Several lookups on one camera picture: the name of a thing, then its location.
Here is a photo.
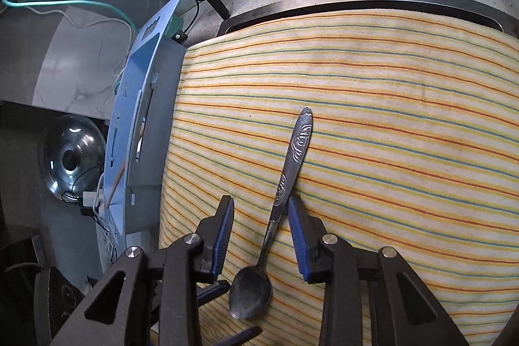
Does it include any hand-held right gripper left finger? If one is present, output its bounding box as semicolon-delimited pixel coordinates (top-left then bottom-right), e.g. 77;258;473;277
51;195;236;346

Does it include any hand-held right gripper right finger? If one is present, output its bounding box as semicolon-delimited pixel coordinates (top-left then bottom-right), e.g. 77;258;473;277
287;195;470;346

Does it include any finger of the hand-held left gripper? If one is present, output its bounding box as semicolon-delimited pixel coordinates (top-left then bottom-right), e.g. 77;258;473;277
197;280;233;307
218;326;264;346

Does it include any blue plastic drainer basket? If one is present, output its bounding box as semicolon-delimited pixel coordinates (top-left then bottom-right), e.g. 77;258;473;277
99;0;187;245

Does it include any embossed metal spoon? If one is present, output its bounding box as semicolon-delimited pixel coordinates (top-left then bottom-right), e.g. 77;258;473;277
228;106;314;320

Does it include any white cable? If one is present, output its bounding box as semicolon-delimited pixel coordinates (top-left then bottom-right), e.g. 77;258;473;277
28;5;135;89

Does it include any green cable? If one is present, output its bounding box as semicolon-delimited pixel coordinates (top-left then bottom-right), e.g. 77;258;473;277
2;0;139;47

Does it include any striped yellow cloth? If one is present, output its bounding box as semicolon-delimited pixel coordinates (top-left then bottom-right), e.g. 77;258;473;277
158;11;519;346

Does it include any white power adapter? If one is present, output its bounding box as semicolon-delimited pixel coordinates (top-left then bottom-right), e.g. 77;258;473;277
82;190;103;209

